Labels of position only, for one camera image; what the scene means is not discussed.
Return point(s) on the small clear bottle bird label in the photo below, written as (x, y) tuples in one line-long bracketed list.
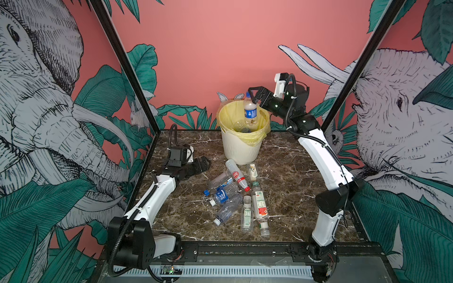
[(253, 172)]

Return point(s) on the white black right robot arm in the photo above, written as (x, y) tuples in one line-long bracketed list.
[(339, 181)]

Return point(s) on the clear bottle white cap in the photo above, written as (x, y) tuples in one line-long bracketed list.
[(227, 210)]

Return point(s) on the black left frame post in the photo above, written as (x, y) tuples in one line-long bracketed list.
[(104, 18)]

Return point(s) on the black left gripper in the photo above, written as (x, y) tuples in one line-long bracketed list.
[(198, 168)]

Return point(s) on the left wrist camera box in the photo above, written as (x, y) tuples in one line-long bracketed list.
[(180, 156)]

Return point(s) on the white bottle red band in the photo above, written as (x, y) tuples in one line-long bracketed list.
[(237, 174)]

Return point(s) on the tall bottle red green label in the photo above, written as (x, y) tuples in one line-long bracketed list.
[(260, 209)]

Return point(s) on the white ribbed waste bin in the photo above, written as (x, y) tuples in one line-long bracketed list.
[(237, 150)]

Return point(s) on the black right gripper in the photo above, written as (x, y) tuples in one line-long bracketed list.
[(265, 94)]

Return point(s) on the blue label bottle blue cap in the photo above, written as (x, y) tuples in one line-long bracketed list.
[(250, 112)]

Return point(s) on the black frame post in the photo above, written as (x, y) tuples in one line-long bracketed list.
[(385, 22), (104, 18)]

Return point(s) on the clear bottle green label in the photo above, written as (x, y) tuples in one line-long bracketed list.
[(247, 219)]

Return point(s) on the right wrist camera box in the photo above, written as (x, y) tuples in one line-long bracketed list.
[(287, 85)]

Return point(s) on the black right frame post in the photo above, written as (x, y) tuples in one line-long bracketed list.
[(385, 22)]

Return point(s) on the clear bottle blue cap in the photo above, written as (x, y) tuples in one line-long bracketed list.
[(223, 194)]

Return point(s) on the yellow plastic bin liner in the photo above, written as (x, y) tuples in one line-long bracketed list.
[(231, 111)]

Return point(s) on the white slotted cable duct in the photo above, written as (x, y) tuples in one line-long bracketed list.
[(168, 271)]

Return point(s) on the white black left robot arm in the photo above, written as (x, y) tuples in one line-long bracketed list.
[(131, 243)]

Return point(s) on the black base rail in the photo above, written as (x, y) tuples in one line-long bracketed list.
[(298, 252)]

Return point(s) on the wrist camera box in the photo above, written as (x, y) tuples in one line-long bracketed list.
[(180, 156), (287, 85)]

